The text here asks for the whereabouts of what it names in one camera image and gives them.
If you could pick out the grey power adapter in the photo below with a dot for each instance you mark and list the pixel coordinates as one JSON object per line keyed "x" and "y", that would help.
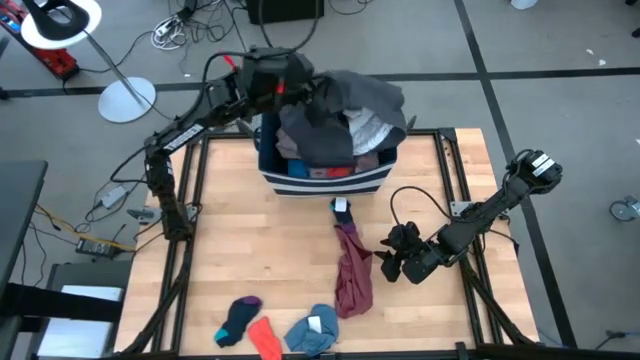
{"x": 114, "y": 196}

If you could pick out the navy sock white label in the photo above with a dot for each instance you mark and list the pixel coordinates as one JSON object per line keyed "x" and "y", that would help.
{"x": 342, "y": 215}

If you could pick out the maroon garment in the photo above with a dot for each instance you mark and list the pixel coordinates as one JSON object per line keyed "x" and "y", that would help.
{"x": 354, "y": 280}

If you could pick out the white round-base floor lamp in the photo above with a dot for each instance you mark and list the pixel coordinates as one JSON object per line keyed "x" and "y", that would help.
{"x": 127, "y": 100}

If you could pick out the black metal table frame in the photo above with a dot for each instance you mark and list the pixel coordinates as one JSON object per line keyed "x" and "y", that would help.
{"x": 175, "y": 295}

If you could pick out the blue white-striped fabric bin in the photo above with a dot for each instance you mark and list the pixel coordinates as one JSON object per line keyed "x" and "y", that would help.
{"x": 325, "y": 187}

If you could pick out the white round object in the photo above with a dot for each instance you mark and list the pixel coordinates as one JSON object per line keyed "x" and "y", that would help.
{"x": 524, "y": 4}

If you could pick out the dark grey white-lined jacket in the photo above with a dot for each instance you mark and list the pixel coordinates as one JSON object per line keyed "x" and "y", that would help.
{"x": 325, "y": 135}

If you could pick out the slate blue sock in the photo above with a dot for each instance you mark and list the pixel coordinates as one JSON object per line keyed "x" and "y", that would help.
{"x": 305, "y": 340}

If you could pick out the grey cart white panel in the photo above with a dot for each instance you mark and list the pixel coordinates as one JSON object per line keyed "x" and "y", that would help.
{"x": 75, "y": 340}

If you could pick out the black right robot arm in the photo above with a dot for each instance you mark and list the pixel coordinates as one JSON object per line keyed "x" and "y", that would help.
{"x": 490, "y": 210}

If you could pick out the dark grey desk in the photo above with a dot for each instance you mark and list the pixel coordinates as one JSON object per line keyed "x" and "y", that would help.
{"x": 20, "y": 215}

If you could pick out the navy sock purple toe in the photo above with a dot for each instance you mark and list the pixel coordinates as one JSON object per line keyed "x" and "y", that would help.
{"x": 237, "y": 320}

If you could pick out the white power strip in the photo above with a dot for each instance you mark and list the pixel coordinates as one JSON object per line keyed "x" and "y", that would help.
{"x": 167, "y": 32}

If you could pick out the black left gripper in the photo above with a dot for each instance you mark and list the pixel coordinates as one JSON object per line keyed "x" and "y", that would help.
{"x": 275, "y": 75}

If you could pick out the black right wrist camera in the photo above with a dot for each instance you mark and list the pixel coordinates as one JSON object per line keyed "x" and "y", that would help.
{"x": 406, "y": 236}

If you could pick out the red tool box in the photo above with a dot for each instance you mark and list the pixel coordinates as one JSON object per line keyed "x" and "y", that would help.
{"x": 57, "y": 60}

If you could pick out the grey caster wheel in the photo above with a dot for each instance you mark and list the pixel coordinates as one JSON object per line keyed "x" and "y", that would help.
{"x": 622, "y": 210}

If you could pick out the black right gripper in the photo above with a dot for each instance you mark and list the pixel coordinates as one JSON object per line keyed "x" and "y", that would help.
{"x": 422, "y": 265}

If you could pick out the black box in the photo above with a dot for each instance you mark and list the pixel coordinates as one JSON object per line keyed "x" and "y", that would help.
{"x": 285, "y": 10}

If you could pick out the black power brick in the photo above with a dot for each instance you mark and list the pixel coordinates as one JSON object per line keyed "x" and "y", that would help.
{"x": 97, "y": 248}

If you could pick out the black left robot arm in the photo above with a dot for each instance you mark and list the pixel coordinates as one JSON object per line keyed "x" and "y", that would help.
{"x": 182, "y": 135}

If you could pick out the orange sock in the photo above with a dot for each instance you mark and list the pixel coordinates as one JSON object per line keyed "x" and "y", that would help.
{"x": 265, "y": 340}
{"x": 341, "y": 172}

